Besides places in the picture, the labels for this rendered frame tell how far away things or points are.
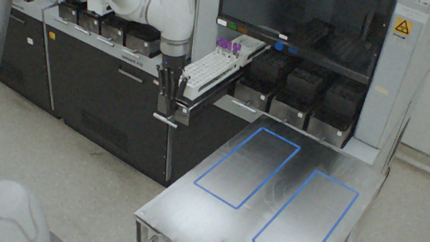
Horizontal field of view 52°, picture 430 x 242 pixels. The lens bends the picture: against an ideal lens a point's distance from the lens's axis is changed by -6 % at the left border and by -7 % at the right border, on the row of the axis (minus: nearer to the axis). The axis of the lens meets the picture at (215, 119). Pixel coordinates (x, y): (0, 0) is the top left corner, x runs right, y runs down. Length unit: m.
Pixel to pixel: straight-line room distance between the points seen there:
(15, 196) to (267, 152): 0.73
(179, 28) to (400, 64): 0.69
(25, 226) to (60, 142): 1.68
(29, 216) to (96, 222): 1.22
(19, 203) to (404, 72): 1.16
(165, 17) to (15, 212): 0.70
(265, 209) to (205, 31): 0.85
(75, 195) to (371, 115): 1.46
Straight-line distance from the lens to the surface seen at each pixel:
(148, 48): 1.94
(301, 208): 1.26
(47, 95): 2.73
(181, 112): 1.58
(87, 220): 2.26
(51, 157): 2.61
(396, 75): 1.55
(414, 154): 2.99
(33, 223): 1.05
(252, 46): 1.86
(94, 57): 2.23
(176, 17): 1.36
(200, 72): 1.64
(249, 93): 1.71
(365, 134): 1.68
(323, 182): 1.35
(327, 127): 1.61
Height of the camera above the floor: 1.70
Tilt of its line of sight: 36 degrees down
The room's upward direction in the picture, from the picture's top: 8 degrees clockwise
